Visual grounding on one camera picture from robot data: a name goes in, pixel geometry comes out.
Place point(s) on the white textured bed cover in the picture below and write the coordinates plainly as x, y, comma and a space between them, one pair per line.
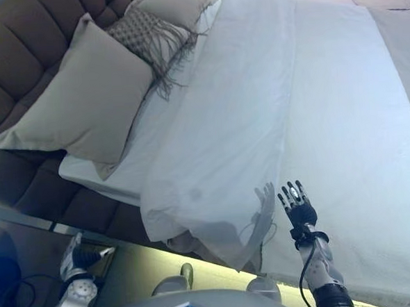
357, 133

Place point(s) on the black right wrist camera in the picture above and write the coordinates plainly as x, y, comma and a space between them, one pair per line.
298, 233

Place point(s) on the woven fringed cushion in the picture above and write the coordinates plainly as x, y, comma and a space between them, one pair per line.
138, 29

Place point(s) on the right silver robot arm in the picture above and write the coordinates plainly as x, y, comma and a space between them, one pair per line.
320, 268

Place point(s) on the wooden nightstand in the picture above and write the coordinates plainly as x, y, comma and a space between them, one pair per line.
40, 247

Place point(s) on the beige bedspread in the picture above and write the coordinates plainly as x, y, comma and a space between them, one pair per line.
401, 61

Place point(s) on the large beige pillow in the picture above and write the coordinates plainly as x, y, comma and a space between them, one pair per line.
83, 98

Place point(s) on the right silver robot leg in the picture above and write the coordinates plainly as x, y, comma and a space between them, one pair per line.
263, 285

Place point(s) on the brown tufted headboard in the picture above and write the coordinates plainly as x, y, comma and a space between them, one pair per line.
17, 50

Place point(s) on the dark rounded device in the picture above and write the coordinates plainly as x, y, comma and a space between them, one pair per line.
1, 270

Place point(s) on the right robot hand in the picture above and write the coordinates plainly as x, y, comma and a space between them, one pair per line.
301, 213

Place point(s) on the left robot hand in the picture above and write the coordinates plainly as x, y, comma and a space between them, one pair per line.
77, 258

